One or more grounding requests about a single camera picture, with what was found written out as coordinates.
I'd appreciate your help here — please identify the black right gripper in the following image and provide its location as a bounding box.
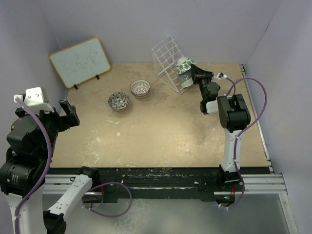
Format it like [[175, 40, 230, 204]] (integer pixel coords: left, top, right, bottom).
[[191, 64, 215, 101]]

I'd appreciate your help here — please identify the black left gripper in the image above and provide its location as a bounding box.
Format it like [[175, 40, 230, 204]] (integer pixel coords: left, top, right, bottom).
[[17, 98, 78, 159]]

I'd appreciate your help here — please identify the white green patterned bowl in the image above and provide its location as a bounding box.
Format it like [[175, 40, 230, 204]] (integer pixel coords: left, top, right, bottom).
[[181, 79, 193, 88]]

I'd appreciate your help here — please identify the red rimmed dotted bowl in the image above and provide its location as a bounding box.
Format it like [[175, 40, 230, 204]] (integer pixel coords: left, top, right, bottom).
[[177, 70, 193, 84]]

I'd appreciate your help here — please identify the green leaf pattern bowl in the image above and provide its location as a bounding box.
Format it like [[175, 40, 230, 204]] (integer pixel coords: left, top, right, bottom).
[[176, 56, 196, 75]]

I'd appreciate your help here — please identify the white wire dish rack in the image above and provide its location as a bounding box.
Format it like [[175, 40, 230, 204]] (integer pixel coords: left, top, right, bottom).
[[152, 36, 187, 94]]

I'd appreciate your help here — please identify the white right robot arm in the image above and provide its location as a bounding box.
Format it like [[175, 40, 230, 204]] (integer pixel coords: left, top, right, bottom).
[[191, 64, 251, 191]]

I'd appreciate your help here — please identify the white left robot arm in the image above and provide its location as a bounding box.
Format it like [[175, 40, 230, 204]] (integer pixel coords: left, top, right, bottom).
[[0, 97, 100, 234]]

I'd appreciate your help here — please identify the grey leaf pattern bowl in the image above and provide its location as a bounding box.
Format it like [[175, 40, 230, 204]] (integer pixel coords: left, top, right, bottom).
[[108, 92, 130, 111]]

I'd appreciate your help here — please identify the wood framed whiteboard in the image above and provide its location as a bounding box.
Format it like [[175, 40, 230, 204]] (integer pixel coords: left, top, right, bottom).
[[49, 37, 111, 89]]

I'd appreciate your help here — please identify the white lattice pattern bowl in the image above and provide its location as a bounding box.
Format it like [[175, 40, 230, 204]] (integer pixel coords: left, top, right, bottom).
[[130, 79, 151, 98]]

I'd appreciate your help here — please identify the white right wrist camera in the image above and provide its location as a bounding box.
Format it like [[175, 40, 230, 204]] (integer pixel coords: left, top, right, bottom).
[[213, 73, 228, 79]]

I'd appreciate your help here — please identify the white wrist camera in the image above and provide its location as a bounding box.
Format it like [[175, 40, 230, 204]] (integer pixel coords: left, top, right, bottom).
[[14, 87, 55, 115], [213, 73, 228, 79]]

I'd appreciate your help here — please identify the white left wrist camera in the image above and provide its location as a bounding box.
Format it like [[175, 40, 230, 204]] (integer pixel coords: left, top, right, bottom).
[[14, 87, 55, 115]]

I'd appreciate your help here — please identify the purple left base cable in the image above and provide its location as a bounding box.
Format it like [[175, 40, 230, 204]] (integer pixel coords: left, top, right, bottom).
[[81, 182, 133, 217]]

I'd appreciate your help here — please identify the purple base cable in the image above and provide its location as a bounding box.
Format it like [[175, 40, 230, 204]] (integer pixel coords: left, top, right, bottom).
[[81, 182, 133, 217], [215, 179, 246, 212]]

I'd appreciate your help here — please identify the black aluminium mounting rail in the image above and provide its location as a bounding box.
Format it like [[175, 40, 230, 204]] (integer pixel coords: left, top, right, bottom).
[[41, 166, 289, 204]]

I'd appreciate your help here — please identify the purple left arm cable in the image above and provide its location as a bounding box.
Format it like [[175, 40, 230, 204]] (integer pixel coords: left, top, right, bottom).
[[14, 97, 53, 234]]

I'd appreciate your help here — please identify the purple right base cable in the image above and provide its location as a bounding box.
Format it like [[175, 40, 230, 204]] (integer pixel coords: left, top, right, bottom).
[[215, 179, 246, 212]]

